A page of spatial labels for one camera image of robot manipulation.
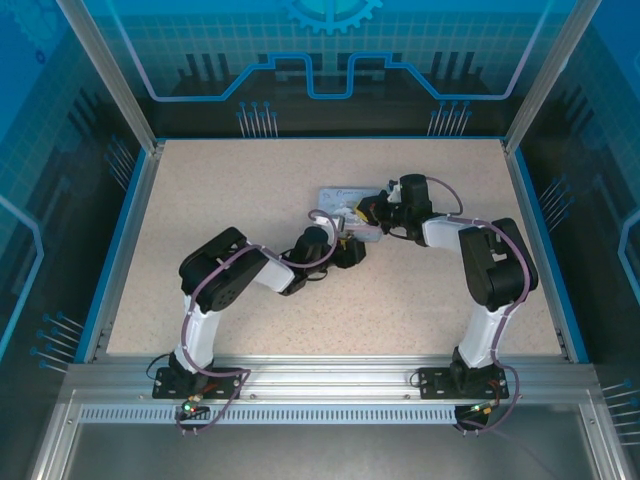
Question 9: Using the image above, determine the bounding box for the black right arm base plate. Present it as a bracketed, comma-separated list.
[417, 364, 516, 401]

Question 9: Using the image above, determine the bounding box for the slotted grey cable duct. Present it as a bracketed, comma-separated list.
[77, 404, 464, 427]

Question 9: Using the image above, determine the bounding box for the aluminium frame post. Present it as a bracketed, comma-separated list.
[502, 0, 599, 151]
[53, 0, 160, 149]

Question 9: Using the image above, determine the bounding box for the clear plastic bag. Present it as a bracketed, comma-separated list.
[317, 185, 385, 245]

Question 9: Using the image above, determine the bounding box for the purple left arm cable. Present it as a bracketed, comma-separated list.
[174, 208, 346, 437]

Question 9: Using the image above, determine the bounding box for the wide aluminium mounting rail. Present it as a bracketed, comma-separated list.
[64, 356, 601, 407]

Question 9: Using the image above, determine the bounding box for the aluminium side rail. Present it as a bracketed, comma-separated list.
[82, 141, 166, 364]
[501, 139, 576, 362]

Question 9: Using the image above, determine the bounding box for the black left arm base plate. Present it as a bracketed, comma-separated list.
[153, 352, 251, 401]

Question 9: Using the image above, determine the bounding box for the blue table edge strip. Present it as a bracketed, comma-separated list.
[513, 148, 591, 364]
[74, 147, 151, 364]

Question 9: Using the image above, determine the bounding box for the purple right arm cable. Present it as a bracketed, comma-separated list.
[428, 176, 522, 437]

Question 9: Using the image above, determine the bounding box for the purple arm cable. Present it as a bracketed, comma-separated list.
[428, 176, 522, 437]
[174, 208, 346, 437]

